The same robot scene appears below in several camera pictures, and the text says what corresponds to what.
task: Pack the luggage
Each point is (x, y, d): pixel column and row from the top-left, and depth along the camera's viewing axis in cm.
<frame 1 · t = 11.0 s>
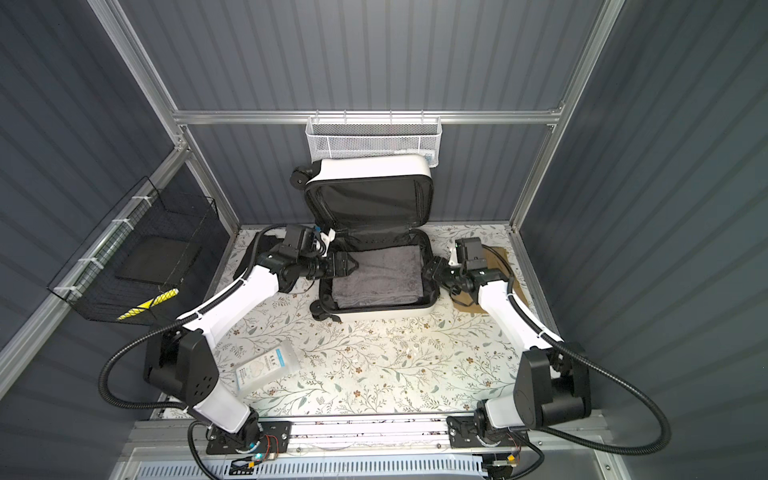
left hand: (346, 266, 85), fingers open
right hand: (432, 275, 86), fingers open
white hard-shell suitcase black lining: (379, 209, 94), point 25 cm above the table
grey folded towel: (384, 275, 101), point 6 cm above the table
white flat packet: (267, 368, 83), point 4 cm above the table

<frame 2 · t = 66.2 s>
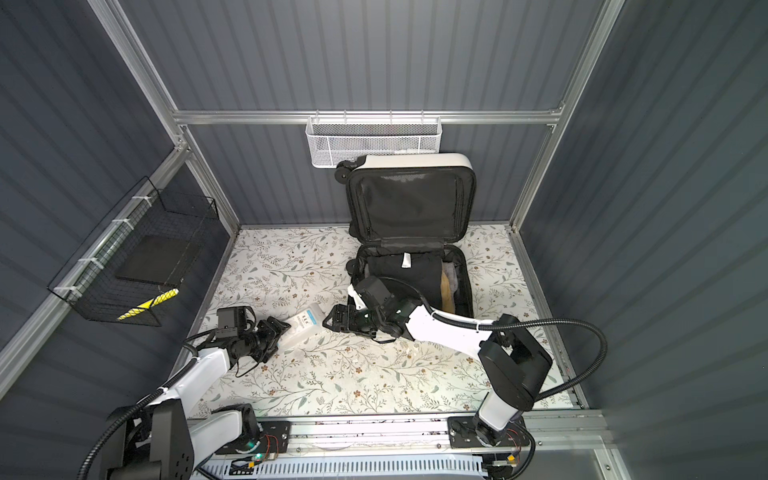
left hand: (284, 333, 88), fingers open
right hand: (336, 329, 79), fingers open
white hard-shell suitcase black lining: (410, 217, 97), point 21 cm above the table
white flat packet: (308, 322, 93), point 3 cm above the table
black folded t-shirt: (422, 270, 96), point 11 cm above the table
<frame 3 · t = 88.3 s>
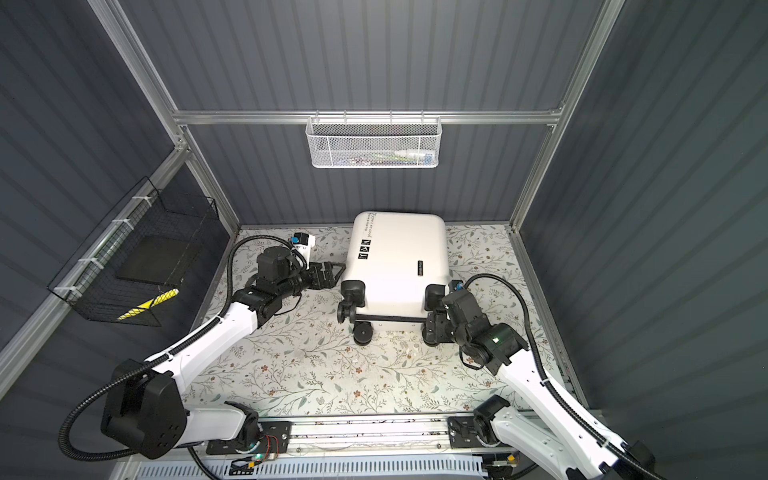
left hand: (333, 265, 82), fingers open
right hand: (442, 322, 77), fingers open
white hard-shell suitcase black lining: (396, 270, 83), point 21 cm above the table
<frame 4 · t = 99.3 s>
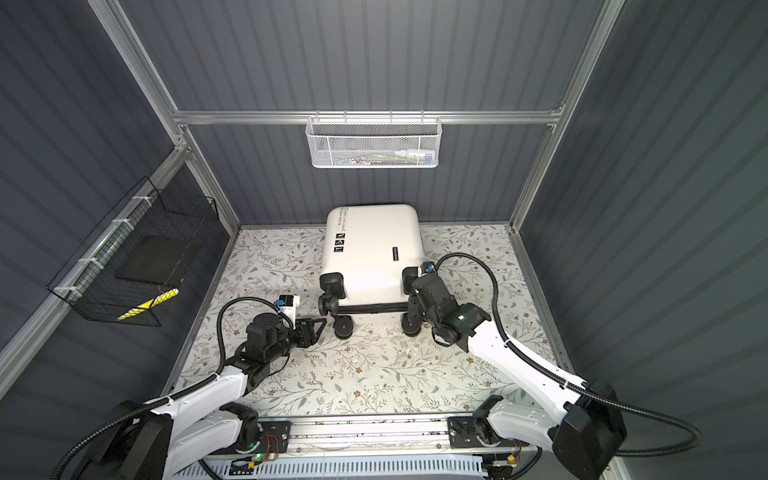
left hand: (318, 320, 86), fingers open
right hand: (417, 301, 80), fingers open
white hard-shell suitcase black lining: (372, 256, 85), point 22 cm above the table
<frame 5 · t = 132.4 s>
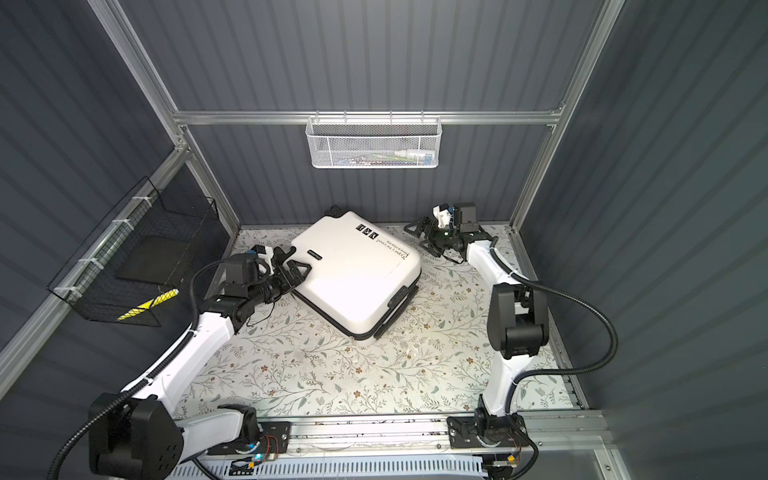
left hand: (300, 272, 82), fingers open
right hand: (414, 236, 90), fingers open
white hard-shell suitcase black lining: (362, 279, 81), point 21 cm above the table
